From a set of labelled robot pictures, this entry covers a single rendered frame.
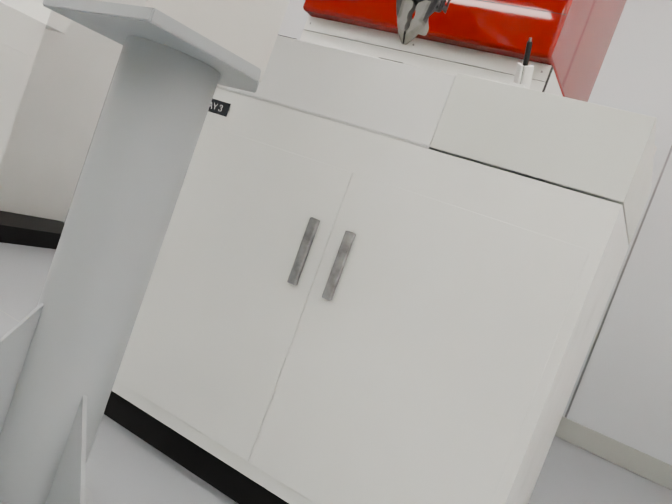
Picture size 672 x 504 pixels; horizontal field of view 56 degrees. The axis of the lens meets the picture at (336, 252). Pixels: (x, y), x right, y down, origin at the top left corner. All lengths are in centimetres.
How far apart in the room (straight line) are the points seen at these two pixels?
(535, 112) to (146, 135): 66
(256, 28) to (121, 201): 38
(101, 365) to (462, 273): 64
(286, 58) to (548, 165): 60
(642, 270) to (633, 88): 87
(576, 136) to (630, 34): 236
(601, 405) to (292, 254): 222
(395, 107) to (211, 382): 68
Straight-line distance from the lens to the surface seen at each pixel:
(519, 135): 116
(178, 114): 106
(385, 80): 127
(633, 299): 322
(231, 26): 113
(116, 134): 107
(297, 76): 137
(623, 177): 113
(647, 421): 325
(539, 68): 187
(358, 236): 121
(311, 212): 127
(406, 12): 135
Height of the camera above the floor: 65
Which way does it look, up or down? 4 degrees down
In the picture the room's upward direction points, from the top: 20 degrees clockwise
